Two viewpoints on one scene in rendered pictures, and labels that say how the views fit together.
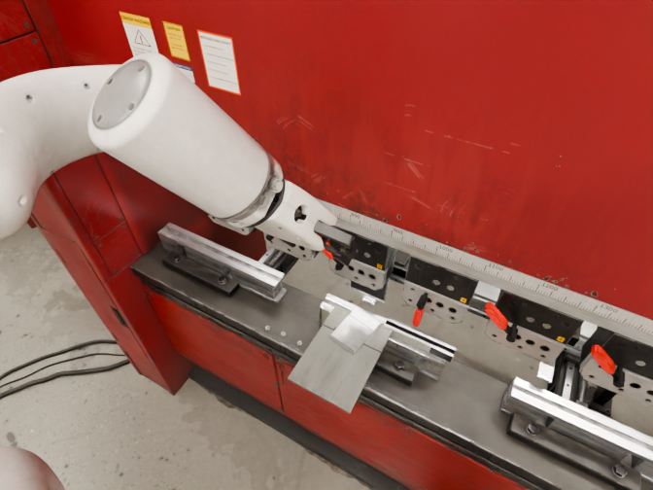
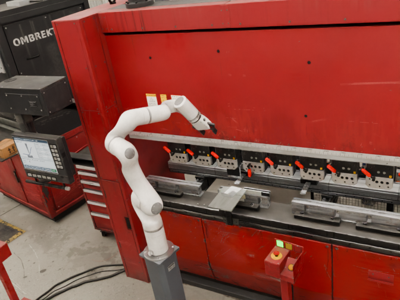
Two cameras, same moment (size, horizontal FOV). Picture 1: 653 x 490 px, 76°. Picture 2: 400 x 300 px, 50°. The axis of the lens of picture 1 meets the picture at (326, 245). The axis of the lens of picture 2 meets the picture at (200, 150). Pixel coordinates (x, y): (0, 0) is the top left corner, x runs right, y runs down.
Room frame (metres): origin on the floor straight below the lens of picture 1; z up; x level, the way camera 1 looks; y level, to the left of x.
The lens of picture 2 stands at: (-1.99, -0.04, 2.70)
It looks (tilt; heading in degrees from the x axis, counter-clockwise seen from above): 27 degrees down; 3
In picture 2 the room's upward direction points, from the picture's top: 9 degrees counter-clockwise
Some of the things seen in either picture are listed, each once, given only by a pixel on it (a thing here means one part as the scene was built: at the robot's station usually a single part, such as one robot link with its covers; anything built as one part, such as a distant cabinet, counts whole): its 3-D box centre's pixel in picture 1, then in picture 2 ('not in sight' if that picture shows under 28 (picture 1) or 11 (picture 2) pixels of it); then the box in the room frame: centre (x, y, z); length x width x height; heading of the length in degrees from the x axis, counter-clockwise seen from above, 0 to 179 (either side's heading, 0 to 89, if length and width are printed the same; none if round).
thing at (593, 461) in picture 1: (570, 452); (316, 218); (0.35, -0.61, 0.89); 0.30 x 0.05 x 0.03; 61
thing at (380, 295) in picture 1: (369, 285); (233, 171); (0.70, -0.11, 1.13); 0.10 x 0.02 x 0.10; 61
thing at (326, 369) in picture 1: (342, 354); (227, 198); (0.57, -0.04, 1.00); 0.26 x 0.18 x 0.01; 151
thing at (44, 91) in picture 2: not in sight; (45, 136); (0.90, 1.21, 1.53); 0.51 x 0.25 x 0.85; 61
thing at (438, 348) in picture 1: (418, 339); (256, 191); (0.62, -0.26, 0.98); 0.20 x 0.03 x 0.03; 61
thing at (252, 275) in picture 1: (221, 261); (174, 185); (0.97, 0.37, 0.92); 0.50 x 0.06 x 0.10; 61
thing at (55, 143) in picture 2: not in sight; (46, 155); (0.80, 1.21, 1.42); 0.45 x 0.12 x 0.36; 61
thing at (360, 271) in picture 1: (363, 249); (228, 155); (0.71, -0.09, 1.26); 0.15 x 0.09 x 0.17; 61
